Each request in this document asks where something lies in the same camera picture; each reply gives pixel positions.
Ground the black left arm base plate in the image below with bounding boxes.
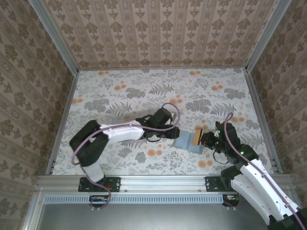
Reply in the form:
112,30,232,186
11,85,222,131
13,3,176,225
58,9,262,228
78,176,121,193

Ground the aluminium table side rail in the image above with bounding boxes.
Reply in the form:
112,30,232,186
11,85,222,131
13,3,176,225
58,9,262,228
45,70,80,175
244,68,284,175

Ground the grey slotted cable duct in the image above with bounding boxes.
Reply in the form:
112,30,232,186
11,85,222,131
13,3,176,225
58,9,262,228
44,194,225,205

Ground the aluminium frame post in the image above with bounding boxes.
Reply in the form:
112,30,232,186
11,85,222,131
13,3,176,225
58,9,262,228
244,0,292,72
28,0,80,74

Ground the grey metal panel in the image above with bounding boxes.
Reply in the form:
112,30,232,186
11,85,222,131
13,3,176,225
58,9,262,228
38,203,272,230

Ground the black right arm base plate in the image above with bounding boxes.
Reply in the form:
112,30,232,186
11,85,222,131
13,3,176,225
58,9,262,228
205,176,235,193

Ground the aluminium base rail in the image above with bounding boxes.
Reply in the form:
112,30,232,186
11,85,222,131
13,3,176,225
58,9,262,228
35,174,297,194

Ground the clear acrylic card holder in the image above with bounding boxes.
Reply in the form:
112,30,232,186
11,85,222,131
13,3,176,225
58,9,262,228
105,108,157,126

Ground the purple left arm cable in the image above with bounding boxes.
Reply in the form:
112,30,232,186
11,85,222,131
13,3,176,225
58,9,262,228
72,103,181,213

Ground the small circuit board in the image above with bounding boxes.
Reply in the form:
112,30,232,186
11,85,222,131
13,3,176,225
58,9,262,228
223,194,240,207
90,195,108,208

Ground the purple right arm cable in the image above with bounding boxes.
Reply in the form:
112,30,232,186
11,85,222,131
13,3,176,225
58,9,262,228
222,112,305,230

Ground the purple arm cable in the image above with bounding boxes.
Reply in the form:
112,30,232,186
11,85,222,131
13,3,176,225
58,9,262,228
222,112,305,230
72,103,181,213

